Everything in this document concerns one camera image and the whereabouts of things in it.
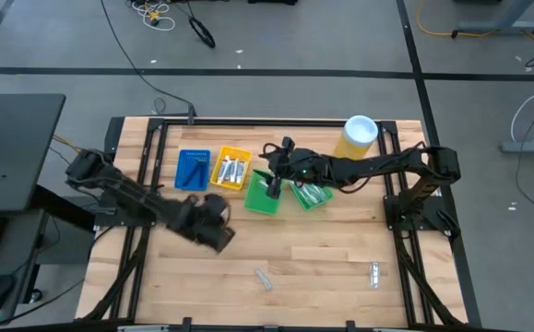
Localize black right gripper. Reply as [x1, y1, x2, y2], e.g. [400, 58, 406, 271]
[253, 136, 298, 200]

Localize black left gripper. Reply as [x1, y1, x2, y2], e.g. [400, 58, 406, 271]
[176, 193, 236, 254]

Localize clear toothbrush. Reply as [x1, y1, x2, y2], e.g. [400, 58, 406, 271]
[298, 183, 326, 202]

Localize red white toothbrush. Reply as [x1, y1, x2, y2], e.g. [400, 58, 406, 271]
[301, 184, 331, 203]

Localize green plastic basket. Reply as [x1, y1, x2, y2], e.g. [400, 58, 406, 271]
[289, 181, 335, 212]
[243, 169, 287, 217]

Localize yellow plastic basket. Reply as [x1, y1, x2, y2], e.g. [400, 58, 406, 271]
[209, 145, 253, 191]

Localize blue plastic basket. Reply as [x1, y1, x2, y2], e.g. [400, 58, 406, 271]
[173, 148, 212, 192]

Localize yellow canister white lid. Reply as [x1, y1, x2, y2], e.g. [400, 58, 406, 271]
[333, 114, 379, 161]

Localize black desk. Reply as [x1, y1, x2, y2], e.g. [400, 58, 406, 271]
[0, 93, 67, 214]

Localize black aluminium table frame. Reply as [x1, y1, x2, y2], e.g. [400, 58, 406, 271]
[75, 116, 482, 332]

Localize black cable loop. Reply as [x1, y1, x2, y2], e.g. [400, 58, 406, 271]
[187, 17, 217, 50]

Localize white cable yellow plug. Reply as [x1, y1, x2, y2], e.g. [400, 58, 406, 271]
[130, 0, 176, 32]

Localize yellow floor cable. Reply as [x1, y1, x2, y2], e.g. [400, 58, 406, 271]
[415, 0, 534, 53]

